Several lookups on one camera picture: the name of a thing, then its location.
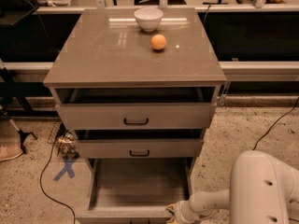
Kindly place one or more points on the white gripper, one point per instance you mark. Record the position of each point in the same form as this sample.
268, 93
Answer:
181, 209

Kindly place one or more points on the grey drawer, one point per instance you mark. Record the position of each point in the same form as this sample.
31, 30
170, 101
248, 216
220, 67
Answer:
136, 116
139, 148
135, 191

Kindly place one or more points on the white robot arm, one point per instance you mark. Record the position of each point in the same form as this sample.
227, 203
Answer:
261, 191

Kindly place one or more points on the grey drawer cabinet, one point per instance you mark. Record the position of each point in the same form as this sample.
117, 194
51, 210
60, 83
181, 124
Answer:
108, 59

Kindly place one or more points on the blue tape cross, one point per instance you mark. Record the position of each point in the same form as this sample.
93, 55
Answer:
68, 167

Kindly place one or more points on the shiny crumpled wrapper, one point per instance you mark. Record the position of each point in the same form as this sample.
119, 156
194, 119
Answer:
66, 143

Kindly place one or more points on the black tripod leg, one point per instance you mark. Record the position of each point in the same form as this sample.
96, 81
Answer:
23, 135

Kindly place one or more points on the orange ball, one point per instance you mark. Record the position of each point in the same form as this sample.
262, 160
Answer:
158, 42

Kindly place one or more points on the shoe at left edge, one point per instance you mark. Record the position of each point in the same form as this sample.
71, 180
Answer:
9, 152

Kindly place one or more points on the white ceramic bowl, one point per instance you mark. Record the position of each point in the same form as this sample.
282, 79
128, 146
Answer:
148, 18

